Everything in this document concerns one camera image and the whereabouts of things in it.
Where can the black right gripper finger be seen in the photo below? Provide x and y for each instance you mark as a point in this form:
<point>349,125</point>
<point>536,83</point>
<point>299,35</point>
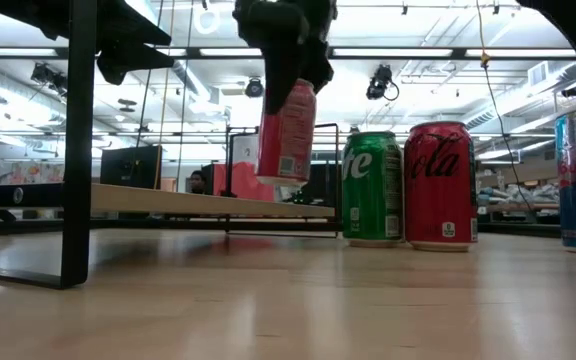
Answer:
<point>323,70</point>
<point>283,70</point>

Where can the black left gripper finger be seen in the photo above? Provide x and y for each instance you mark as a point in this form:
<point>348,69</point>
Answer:
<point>118,25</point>
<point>123,62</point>

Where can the orange-red Fanta can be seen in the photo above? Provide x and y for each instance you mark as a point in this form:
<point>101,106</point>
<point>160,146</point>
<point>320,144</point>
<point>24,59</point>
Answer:
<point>288,145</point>

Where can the wooden shelf with black frame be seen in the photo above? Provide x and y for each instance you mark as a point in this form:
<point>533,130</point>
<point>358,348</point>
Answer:
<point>79,150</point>

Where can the green Sprite can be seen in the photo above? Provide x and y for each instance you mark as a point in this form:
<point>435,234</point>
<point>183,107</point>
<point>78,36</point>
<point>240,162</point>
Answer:
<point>370,190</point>

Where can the red Coca-Cola can black lettering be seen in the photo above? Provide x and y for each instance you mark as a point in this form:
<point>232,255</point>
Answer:
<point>440,200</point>

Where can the overhead light bar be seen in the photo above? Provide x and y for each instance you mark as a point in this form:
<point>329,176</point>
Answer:
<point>393,52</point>

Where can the black monitor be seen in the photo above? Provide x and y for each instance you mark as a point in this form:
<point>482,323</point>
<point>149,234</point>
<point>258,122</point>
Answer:
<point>130,167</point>

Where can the black cabinet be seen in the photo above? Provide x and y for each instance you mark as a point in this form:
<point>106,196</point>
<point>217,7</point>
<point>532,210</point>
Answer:
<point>325,185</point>

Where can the red panel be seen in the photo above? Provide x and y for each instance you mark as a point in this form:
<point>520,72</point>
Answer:
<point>240,187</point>

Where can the person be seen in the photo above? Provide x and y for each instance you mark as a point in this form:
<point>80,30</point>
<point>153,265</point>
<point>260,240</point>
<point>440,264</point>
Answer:
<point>198,181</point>

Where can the flower print poster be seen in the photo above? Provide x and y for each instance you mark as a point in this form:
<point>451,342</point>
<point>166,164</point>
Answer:
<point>23,172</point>

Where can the white air vent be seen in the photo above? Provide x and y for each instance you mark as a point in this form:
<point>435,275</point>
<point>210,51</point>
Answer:
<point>538,74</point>

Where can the cluttered wooden workbench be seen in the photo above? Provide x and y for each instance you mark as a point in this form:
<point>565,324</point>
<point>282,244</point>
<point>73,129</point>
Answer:
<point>518,206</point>

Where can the blue Red Bull can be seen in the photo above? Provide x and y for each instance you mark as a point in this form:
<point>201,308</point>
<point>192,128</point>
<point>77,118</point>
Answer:
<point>570,190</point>

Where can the black ceiling camera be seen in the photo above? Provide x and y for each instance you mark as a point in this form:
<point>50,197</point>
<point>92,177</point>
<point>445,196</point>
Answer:
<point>43,74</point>
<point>254,88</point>
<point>379,82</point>
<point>573,90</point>

